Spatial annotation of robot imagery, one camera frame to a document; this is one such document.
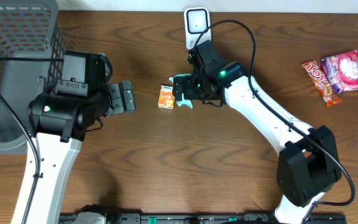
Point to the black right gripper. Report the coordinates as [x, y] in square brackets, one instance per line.
[184, 88]

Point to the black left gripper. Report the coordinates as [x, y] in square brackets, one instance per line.
[114, 99]

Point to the orange Kleenex tissue pack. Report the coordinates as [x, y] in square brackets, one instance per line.
[166, 98]

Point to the red snack bar wrapper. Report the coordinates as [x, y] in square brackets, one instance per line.
[321, 83]

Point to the red purple pad packet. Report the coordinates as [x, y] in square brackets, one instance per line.
[341, 71]

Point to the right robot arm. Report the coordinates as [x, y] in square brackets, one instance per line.
[308, 163]

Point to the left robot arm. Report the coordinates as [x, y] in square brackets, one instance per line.
[60, 116]

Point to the white barcode scanner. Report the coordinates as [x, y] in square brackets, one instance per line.
[197, 19]

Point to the grey plastic mesh basket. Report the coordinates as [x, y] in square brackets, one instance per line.
[31, 49]

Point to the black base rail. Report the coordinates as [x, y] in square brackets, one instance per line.
[135, 218]

